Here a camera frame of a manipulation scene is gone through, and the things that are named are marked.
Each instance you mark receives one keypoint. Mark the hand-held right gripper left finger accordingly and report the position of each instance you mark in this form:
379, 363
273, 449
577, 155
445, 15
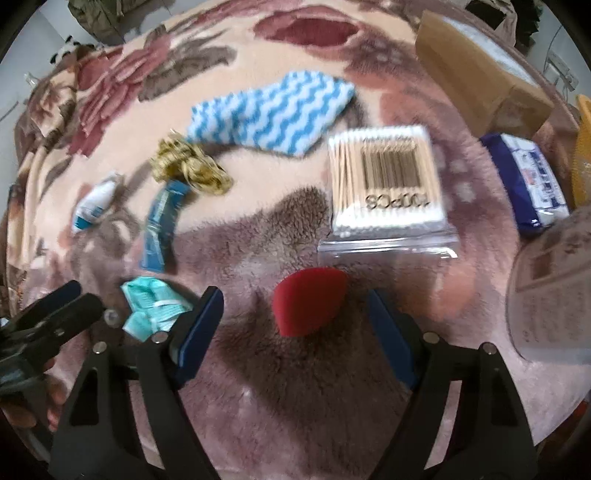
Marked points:
203, 332

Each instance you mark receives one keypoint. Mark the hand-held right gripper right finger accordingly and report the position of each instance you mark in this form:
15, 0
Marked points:
392, 341

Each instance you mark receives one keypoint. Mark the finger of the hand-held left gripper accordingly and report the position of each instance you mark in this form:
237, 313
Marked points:
57, 300
74, 316

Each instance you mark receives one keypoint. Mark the teal face mask packet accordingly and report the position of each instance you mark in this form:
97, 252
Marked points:
147, 300

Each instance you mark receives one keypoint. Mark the red makeup sponge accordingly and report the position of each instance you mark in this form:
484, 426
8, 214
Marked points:
304, 300

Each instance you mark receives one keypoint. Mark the white plastic jar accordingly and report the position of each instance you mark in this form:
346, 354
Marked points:
554, 277

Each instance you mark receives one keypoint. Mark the person's left hand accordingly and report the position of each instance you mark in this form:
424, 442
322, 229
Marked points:
53, 397

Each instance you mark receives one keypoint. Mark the white blue tube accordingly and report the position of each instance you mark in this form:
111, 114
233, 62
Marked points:
94, 203

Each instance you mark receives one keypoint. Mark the blue foil packet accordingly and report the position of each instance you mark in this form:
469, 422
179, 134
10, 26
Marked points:
159, 230

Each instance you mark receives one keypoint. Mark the floral plush blanket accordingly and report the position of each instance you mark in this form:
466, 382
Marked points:
258, 221

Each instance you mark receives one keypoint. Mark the bag of cotton swabs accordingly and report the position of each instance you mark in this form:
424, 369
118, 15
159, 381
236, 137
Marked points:
383, 194

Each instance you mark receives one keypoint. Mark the yellow tape measure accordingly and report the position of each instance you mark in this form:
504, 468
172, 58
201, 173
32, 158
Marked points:
184, 161

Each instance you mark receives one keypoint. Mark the blue tissue pack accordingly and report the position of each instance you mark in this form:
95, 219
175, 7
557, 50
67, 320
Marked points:
521, 184

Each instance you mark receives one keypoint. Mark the blue white wavy cloth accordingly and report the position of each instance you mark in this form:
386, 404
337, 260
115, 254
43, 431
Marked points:
277, 115

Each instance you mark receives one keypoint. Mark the panda plush toy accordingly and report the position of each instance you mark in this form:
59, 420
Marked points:
69, 48

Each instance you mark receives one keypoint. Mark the yellow plastic basket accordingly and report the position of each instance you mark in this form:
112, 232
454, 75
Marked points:
582, 152

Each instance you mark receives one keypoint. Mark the brown cardboard box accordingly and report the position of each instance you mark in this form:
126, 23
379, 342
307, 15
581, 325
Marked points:
461, 78

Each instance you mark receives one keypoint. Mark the olive green jacket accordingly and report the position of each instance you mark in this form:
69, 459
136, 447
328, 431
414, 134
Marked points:
106, 18

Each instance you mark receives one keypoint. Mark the white power strip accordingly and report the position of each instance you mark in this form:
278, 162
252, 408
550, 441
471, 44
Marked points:
561, 69

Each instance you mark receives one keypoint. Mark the pile of clothes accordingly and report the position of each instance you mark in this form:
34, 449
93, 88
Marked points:
526, 27

